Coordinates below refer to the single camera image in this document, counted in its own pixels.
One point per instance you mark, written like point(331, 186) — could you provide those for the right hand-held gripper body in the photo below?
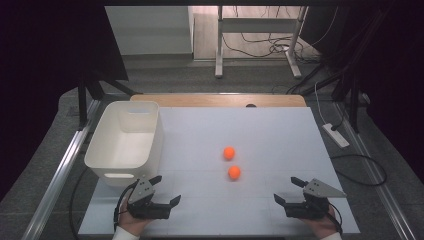
point(316, 191)

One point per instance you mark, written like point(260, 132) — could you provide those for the dark curtain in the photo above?
point(40, 66)
point(400, 83)

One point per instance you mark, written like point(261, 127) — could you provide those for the wooden table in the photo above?
point(216, 100)

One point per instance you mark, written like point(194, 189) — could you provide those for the white metal desk frame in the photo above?
point(219, 43)

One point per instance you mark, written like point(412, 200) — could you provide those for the orange ball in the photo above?
point(234, 172)
point(229, 153)

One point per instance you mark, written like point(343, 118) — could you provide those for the white cabinet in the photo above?
point(150, 30)

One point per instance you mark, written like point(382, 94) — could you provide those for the black metal stand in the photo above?
point(82, 100)
point(354, 100)

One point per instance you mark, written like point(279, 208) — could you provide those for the aluminium floor rail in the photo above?
point(56, 180)
point(383, 186)

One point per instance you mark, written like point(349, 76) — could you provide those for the white power strip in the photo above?
point(336, 135)

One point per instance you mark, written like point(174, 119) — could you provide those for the person's right hand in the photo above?
point(323, 226)

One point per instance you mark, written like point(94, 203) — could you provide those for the person's left hand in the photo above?
point(130, 224)

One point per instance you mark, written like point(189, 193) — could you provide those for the white foam board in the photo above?
point(266, 133)

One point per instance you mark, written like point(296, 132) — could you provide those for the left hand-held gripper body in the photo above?
point(143, 193)

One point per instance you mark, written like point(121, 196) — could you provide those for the white plastic bin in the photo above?
point(130, 150)

